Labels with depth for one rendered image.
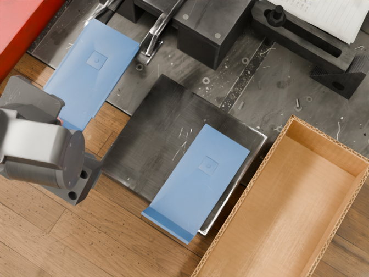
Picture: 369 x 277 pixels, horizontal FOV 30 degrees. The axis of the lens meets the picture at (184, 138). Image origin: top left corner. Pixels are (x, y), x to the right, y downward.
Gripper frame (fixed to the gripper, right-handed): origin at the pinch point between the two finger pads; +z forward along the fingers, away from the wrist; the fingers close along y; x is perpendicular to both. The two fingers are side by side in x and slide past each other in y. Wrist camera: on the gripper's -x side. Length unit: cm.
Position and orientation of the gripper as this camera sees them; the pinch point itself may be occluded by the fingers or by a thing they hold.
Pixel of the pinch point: (50, 118)
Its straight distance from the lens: 85.2
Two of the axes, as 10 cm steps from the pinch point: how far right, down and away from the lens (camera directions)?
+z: 2.1, -1.6, 9.7
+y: 4.6, -8.5, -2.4
